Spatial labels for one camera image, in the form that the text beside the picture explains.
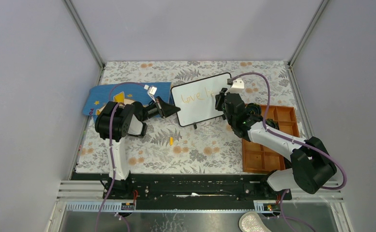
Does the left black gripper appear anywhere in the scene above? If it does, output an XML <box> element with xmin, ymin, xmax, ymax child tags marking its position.
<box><xmin>140</xmin><ymin>95</ymin><xmax>179</xmax><ymax>122</ymax></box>

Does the small black-framed whiteboard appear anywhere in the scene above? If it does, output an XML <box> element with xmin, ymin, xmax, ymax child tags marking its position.
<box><xmin>171</xmin><ymin>72</ymin><xmax>231</xmax><ymax>127</ymax></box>

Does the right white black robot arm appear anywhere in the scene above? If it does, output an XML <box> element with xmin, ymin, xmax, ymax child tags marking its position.
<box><xmin>215</xmin><ymin>88</ymin><xmax>337</xmax><ymax>199</ymax></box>

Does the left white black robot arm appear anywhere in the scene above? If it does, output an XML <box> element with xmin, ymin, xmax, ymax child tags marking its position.
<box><xmin>94</xmin><ymin>97</ymin><xmax>181</xmax><ymax>199</ymax></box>

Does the blue cartoon print cloth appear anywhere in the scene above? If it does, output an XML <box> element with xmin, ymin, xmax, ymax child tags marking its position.
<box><xmin>82</xmin><ymin>82</ymin><xmax>171</xmax><ymax>119</ymax></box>

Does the rolled dark tie top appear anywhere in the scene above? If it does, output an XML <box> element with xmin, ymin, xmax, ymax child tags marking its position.
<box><xmin>245</xmin><ymin>103</ymin><xmax>262</xmax><ymax>116</ymax></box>

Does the rolled dark tie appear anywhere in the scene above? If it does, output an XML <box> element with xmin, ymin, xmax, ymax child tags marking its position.
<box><xmin>265</xmin><ymin>118</ymin><xmax>279</xmax><ymax>130</ymax></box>
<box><xmin>245</xmin><ymin>103</ymin><xmax>262</xmax><ymax>116</ymax></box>

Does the rolled dark tie right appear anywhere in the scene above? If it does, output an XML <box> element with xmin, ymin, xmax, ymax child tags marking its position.
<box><xmin>265</xmin><ymin>118</ymin><xmax>279</xmax><ymax>130</ymax></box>

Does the orange wooden compartment tray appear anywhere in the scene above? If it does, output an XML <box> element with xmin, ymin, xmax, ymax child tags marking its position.
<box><xmin>241</xmin><ymin>104</ymin><xmax>301</xmax><ymax>174</ymax></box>

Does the grey speckled oval object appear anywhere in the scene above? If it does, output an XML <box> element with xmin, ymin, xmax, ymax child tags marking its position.
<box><xmin>238</xmin><ymin>211</ymin><xmax>271</xmax><ymax>232</ymax></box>

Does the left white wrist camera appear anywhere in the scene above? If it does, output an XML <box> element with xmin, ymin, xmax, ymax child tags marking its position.
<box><xmin>144</xmin><ymin>85</ymin><xmax>157</xmax><ymax>101</ymax></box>

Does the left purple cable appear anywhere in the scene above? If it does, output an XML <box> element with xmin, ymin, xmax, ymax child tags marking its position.
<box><xmin>94</xmin><ymin>82</ymin><xmax>147</xmax><ymax>232</ymax></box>

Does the purple cable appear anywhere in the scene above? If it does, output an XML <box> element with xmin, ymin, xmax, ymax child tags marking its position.
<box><xmin>94</xmin><ymin>82</ymin><xmax>147</xmax><ymax>232</ymax></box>
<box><xmin>230</xmin><ymin>72</ymin><xmax>348</xmax><ymax>191</ymax></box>

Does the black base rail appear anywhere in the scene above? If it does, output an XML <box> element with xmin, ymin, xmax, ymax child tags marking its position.
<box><xmin>100</xmin><ymin>174</ymin><xmax>283</xmax><ymax>210</ymax></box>

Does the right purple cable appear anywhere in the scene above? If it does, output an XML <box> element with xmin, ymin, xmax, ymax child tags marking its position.
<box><xmin>230</xmin><ymin>72</ymin><xmax>348</xmax><ymax>191</ymax></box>

